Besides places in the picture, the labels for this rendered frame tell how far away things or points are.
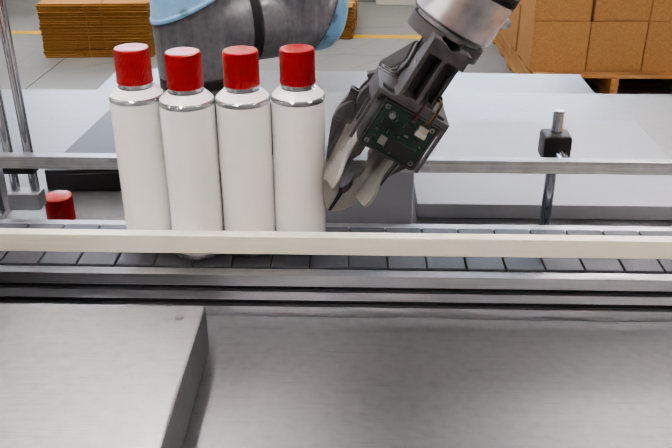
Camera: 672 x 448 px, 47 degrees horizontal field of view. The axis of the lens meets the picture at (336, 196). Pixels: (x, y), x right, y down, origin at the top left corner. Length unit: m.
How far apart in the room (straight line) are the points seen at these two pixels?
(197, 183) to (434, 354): 0.27
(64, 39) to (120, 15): 0.37
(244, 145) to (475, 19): 0.24
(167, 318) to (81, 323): 0.07
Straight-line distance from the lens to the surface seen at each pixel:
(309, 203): 0.76
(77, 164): 0.85
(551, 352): 0.76
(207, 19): 1.03
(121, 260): 0.80
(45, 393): 0.65
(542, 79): 1.54
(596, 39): 4.05
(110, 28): 4.81
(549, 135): 0.86
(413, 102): 0.67
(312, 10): 1.08
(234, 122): 0.72
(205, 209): 0.76
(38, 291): 0.83
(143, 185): 0.78
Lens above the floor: 1.28
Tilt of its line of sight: 26 degrees down
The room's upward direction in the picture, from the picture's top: straight up
